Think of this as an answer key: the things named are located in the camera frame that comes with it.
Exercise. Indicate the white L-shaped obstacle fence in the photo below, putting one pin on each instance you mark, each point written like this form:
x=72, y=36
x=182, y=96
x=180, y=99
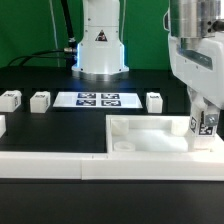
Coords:
x=114, y=166

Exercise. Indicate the white sheet with tags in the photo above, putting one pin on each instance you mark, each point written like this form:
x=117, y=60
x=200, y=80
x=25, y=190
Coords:
x=97, y=100

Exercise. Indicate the white square table top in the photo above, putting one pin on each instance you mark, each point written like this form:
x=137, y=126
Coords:
x=135, y=133

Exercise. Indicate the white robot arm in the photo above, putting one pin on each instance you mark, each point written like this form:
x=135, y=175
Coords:
x=196, y=48

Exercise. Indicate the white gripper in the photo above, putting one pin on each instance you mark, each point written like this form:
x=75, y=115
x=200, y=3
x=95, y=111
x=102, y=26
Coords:
x=203, y=71

